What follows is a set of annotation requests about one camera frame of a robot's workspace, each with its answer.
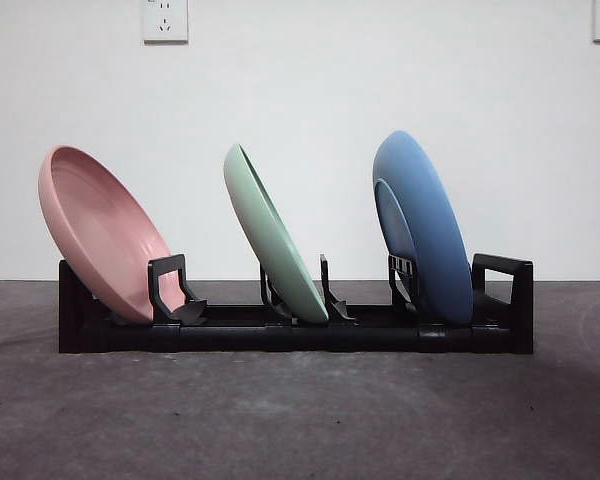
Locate pink plate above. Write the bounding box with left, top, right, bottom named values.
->
left=37, top=144, right=174, bottom=324

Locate blue plate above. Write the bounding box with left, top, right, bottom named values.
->
left=372, top=130, right=475, bottom=325

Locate green plate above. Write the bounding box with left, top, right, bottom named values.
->
left=222, top=142, right=330, bottom=324

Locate black plastic plate rack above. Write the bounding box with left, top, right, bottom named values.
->
left=58, top=252, right=535, bottom=356

